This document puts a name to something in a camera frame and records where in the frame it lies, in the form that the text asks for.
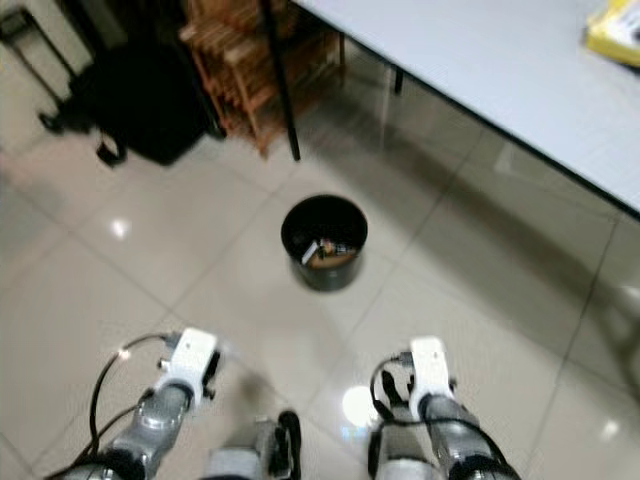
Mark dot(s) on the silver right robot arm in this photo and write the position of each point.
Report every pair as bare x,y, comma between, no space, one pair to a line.
460,440

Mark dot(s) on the black round rubbish bin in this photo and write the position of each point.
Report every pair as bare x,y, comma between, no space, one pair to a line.
325,277

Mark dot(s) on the brown and white trash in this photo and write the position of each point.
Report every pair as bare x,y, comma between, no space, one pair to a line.
332,256

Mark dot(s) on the black bag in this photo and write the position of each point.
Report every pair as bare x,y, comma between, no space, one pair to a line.
150,105

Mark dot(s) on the black metal table leg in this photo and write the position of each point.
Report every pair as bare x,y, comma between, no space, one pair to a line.
282,90
398,82

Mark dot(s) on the orange wooden rack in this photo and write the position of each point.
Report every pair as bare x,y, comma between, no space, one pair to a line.
235,65

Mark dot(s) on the yellow packet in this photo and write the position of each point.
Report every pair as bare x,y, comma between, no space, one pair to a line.
615,35

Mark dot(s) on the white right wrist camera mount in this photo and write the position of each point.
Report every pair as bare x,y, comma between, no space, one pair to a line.
428,370

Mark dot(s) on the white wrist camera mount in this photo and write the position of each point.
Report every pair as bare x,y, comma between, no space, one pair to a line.
190,358
428,370

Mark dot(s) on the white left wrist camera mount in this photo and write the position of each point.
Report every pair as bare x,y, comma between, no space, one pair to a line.
190,358

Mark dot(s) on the black trolley frame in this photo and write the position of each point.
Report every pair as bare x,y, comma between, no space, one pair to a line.
40,55

